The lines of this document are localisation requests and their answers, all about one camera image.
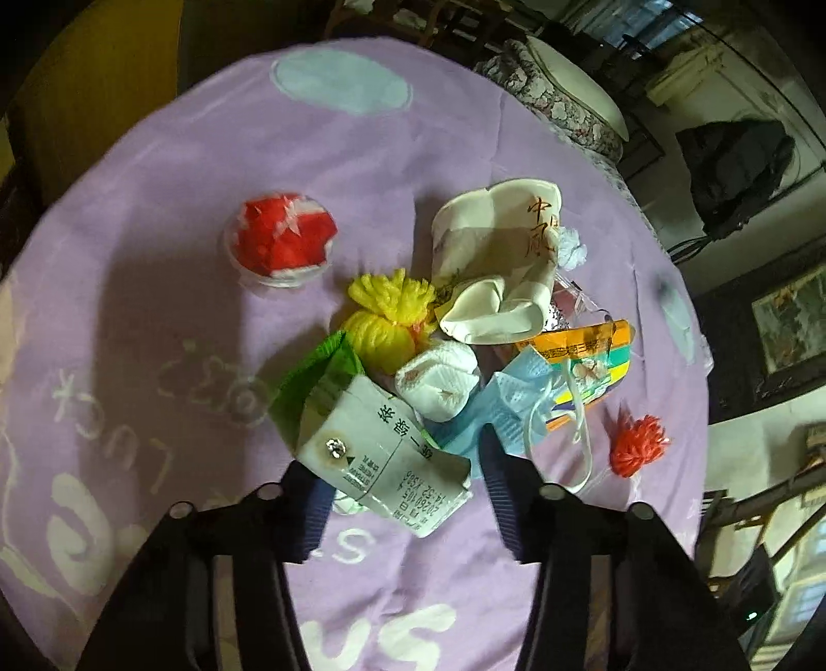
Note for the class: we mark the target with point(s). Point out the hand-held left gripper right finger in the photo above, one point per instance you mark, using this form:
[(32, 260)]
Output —
[(510, 510)]

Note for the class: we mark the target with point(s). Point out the yellow wooden cabinet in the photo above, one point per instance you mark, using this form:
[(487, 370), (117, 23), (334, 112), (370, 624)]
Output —
[(97, 64)]

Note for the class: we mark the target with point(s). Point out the white pillow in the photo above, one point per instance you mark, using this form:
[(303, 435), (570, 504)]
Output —
[(574, 77)]

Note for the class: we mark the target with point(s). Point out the black bag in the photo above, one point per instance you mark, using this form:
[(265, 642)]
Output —
[(735, 168)]

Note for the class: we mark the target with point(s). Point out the yellow yarn pompom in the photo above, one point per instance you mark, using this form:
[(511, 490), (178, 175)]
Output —
[(381, 322)]

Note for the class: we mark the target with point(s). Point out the crushed white paper cup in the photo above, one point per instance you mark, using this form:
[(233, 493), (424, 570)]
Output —
[(490, 258)]

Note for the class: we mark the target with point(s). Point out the floral quilt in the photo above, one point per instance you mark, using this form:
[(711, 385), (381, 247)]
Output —
[(568, 122)]

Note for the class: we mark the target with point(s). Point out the clear pink printed plastic wrapper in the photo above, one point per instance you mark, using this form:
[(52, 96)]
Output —
[(568, 303)]

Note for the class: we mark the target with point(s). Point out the orange yarn pompom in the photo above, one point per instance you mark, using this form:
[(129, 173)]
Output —
[(635, 445)]

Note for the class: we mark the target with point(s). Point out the clear cup with red paper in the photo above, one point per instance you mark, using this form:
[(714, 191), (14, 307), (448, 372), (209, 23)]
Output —
[(284, 232)]

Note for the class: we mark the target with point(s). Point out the framed picture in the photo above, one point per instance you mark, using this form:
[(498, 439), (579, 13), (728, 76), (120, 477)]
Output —
[(794, 316)]

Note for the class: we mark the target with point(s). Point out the purple printed blanket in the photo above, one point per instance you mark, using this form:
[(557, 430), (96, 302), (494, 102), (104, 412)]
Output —
[(161, 193)]

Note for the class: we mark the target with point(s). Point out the orange snack wrapper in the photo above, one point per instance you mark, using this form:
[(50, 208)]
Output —
[(600, 361)]

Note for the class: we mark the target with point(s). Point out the blue face mask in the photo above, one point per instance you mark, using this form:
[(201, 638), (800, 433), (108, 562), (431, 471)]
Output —
[(510, 400)]

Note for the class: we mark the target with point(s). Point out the crumpled white tissue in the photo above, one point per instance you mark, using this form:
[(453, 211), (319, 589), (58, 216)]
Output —
[(435, 380)]

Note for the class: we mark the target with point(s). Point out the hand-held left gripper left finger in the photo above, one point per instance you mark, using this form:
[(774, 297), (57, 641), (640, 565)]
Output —
[(311, 516)]

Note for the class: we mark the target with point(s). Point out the green and white milk carton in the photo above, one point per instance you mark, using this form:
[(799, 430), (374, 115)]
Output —
[(361, 426)]

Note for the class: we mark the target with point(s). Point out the wooden chair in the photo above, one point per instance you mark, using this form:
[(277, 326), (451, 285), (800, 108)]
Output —
[(445, 16)]

